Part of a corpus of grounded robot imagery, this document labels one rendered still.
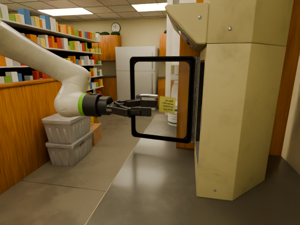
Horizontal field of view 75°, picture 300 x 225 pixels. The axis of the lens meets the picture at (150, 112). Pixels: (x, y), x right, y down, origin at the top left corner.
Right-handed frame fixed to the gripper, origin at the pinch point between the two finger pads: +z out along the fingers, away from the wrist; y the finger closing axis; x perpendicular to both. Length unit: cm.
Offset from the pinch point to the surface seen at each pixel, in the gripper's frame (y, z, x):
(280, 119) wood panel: 23, 55, 8
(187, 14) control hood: -14.2, 12.1, -28.8
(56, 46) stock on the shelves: 269, -228, -46
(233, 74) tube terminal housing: -14.2, 24.9, -13.4
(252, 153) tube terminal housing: -8.7, 34.2, 11.7
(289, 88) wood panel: 23, 56, -6
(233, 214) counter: -20.3, 27.5, 25.6
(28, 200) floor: 73, -141, 120
